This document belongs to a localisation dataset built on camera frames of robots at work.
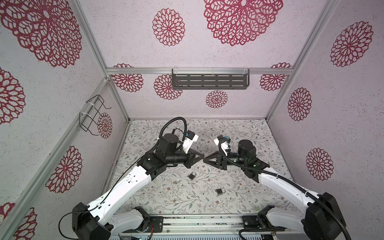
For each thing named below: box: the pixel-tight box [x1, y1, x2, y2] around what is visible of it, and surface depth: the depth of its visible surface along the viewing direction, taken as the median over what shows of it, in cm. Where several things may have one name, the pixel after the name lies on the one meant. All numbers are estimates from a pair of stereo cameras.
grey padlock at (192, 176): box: [188, 171, 197, 181], surface depth 92 cm
